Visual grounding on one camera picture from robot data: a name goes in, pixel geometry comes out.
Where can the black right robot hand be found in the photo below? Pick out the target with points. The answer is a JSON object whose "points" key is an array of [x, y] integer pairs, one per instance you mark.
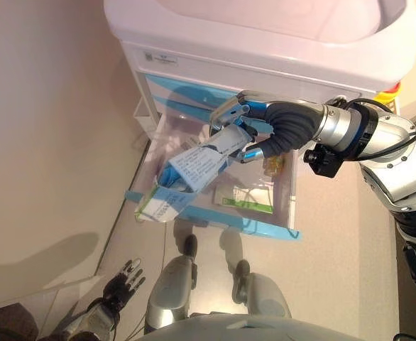
{"points": [[293, 124]]}

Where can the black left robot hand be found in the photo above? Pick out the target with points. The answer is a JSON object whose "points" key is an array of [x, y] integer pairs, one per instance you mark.
{"points": [[117, 291]]}

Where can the white blue medicine box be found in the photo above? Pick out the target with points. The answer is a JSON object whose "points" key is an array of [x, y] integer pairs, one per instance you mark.
{"points": [[201, 160]]}

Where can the blue front cart drawer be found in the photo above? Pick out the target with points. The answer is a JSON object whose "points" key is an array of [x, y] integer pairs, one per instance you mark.
{"points": [[229, 218], [162, 81], [179, 104]]}

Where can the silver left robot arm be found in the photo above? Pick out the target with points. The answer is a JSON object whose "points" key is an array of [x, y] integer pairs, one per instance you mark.
{"points": [[91, 321]]}

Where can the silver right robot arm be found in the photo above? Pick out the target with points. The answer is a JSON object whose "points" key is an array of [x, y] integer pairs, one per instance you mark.
{"points": [[396, 160]]}

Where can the green white medicine box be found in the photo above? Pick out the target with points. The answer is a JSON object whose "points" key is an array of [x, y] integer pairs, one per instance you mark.
{"points": [[247, 200]]}

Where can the silver left robot leg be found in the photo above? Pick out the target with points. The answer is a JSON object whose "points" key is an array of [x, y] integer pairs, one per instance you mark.
{"points": [[169, 291]]}

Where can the white medical cart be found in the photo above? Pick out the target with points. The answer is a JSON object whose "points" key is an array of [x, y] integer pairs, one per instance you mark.
{"points": [[265, 49]]}

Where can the yellow container red lid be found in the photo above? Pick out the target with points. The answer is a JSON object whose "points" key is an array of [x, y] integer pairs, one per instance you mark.
{"points": [[383, 97]]}

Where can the brown trouser leg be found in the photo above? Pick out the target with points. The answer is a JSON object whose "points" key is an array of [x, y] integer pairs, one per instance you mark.
{"points": [[5, 323]]}

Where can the grey robot torso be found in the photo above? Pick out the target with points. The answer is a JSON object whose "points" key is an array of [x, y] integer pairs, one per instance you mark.
{"points": [[247, 330]]}

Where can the cart label sticker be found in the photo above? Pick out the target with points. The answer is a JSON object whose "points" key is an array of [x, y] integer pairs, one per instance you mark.
{"points": [[160, 58]]}

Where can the clear side file holder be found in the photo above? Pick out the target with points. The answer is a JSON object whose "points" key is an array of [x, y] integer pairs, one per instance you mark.
{"points": [[142, 112]]}

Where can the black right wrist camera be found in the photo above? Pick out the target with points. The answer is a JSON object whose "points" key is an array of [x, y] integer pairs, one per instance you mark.
{"points": [[323, 161]]}

